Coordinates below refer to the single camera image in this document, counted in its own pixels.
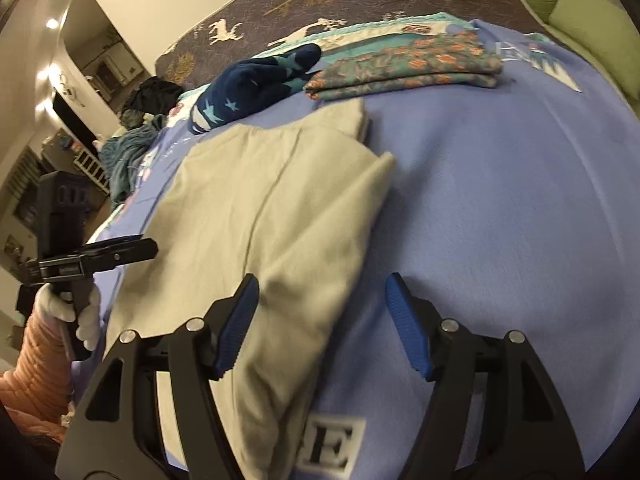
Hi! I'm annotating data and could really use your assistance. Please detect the person's left hand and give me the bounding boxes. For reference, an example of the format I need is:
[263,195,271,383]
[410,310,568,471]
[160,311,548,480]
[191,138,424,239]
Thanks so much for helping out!
[34,284,101,351]

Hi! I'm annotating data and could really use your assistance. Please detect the teal blanket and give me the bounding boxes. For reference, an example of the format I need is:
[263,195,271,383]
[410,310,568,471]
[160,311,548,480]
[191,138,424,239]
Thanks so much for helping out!
[100,115,168,206]

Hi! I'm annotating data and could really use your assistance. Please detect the person's left forearm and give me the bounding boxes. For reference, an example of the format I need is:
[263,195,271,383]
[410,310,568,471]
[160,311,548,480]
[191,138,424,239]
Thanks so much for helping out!
[0,310,76,431]

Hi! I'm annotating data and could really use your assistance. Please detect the beige t-shirt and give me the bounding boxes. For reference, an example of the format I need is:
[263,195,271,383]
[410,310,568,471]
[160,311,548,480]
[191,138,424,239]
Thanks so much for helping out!
[102,97,398,480]

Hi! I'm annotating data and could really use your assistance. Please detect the large green pillow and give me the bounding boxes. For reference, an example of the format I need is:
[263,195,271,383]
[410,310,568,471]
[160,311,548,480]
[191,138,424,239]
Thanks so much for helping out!
[549,0,640,91]

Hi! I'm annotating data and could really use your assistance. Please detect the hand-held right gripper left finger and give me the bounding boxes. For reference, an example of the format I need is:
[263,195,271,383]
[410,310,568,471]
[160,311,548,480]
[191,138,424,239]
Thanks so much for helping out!
[56,273,261,480]

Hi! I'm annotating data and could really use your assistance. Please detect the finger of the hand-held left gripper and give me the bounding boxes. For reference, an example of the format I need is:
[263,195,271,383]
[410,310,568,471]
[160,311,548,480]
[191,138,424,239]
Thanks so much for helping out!
[90,239,159,266]
[75,235,143,251]

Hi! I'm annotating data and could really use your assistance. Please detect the deer wall decoration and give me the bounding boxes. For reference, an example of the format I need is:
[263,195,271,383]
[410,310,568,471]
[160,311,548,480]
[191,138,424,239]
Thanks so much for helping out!
[57,72,86,106]

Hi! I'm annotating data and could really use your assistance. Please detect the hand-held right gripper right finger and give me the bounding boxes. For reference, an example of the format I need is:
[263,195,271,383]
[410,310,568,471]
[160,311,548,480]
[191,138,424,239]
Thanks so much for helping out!
[385,272,586,480]

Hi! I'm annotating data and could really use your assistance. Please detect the folded floral cloth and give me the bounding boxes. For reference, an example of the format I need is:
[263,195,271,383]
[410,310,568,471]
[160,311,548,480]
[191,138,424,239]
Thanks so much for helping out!
[303,30,503,102]

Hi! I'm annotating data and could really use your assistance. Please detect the white rack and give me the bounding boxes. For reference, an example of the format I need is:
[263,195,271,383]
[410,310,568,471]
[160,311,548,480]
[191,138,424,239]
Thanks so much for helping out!
[74,152,111,196]

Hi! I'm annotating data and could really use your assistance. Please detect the navy star print blanket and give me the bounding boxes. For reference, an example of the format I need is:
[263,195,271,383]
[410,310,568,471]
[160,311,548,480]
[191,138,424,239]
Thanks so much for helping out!
[189,43,322,135]

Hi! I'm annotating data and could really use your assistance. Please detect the blue printed bed sheet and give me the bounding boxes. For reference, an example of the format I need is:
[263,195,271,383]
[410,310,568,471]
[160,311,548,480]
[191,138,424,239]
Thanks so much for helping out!
[65,17,640,480]

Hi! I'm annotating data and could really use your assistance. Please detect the black clothes pile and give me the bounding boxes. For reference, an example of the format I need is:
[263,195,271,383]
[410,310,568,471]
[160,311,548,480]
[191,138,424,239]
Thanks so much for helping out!
[120,76,185,116]

